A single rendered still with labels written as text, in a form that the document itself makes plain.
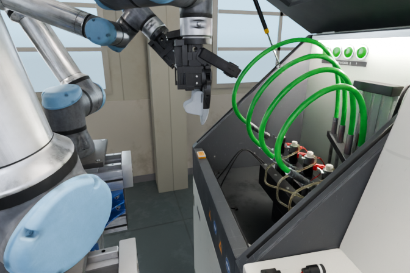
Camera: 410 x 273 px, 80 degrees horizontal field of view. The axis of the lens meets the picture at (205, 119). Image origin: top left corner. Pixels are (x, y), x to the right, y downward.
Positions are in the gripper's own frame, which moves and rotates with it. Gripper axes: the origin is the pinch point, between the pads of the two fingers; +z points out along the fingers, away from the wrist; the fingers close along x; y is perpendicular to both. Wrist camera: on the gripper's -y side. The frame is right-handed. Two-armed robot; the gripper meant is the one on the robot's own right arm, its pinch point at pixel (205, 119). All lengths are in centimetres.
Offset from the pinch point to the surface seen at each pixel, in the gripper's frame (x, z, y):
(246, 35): -195, -30, -82
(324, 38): -30, -22, -54
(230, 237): 12.9, 26.5, -3.9
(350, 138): 4.9, 6.5, -40.5
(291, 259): 24.4, 23.5, -13.1
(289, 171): 12.8, 10.2, -17.8
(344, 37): -20, -21, -54
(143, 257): -80, 121, 27
